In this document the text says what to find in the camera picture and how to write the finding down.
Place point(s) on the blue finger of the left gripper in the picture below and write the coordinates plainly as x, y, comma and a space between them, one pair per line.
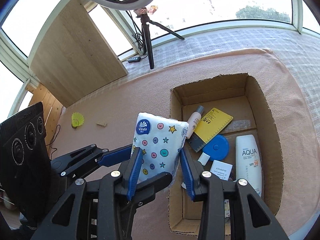
84, 161

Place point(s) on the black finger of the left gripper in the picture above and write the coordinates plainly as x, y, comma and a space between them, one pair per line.
145, 193

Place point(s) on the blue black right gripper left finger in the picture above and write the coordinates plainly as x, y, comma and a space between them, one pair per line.
100, 209

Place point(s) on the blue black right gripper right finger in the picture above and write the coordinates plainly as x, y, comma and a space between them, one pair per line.
250, 216

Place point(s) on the patterned tissue pack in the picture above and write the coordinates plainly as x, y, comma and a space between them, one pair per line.
160, 140

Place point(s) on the white bottle grey cap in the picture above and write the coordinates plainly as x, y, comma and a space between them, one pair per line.
193, 121

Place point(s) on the patterned lighter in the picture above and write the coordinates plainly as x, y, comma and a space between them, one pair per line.
227, 208

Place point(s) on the green white tube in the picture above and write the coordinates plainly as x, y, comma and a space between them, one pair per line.
203, 158

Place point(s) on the white power adapter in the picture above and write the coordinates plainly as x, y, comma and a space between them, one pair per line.
221, 169

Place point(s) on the yellow shuttlecock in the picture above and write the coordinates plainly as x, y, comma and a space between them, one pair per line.
77, 119

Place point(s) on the wooden clothespin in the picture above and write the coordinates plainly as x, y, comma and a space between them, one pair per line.
102, 124

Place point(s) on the white AQUA sunscreen tube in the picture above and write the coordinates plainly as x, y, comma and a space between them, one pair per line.
247, 161

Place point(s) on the blue round tape measure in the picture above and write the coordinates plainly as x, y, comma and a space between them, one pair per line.
217, 148

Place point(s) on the cardboard box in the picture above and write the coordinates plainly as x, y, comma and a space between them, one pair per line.
230, 176

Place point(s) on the yellow black ruler card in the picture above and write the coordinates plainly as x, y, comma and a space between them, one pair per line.
209, 126

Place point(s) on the wooden board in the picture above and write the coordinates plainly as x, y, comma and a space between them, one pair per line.
70, 57

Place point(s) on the black tripod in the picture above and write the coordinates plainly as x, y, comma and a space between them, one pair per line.
142, 13

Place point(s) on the white checkered cloth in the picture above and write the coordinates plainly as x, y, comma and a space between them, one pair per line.
298, 52

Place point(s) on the black cable remote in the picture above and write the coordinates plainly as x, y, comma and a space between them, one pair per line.
134, 59

